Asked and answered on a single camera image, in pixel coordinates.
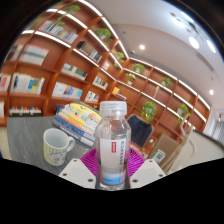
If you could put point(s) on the chair with dark jacket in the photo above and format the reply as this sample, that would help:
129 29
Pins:
140 130

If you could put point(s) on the yellow striped ceramic mug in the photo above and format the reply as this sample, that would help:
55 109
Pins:
55 150

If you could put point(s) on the recessed ceiling spotlight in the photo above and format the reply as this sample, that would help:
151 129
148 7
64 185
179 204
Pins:
142 47
211 92

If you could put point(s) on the white counter with dark top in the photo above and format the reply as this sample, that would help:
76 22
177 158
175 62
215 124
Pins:
206 150

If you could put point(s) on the stack of colourful books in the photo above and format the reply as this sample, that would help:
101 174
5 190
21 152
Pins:
78 121

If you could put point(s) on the branched ceiling lamp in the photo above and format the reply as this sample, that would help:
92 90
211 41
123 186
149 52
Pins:
193 41

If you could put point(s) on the clear plastic water bottle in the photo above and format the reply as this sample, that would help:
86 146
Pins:
113 150

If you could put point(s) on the grey curtain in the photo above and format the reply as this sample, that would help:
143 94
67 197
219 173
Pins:
219 131

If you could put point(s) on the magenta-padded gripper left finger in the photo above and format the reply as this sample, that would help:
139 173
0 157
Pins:
76 173

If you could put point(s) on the orange wooden shelf unit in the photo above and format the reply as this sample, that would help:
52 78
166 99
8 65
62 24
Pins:
66 60

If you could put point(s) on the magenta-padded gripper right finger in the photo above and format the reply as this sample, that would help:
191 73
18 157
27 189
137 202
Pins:
148 173

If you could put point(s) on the tall green white carton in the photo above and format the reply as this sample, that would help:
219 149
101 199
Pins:
159 156

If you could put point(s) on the brown chair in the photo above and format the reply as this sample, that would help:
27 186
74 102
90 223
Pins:
165 143

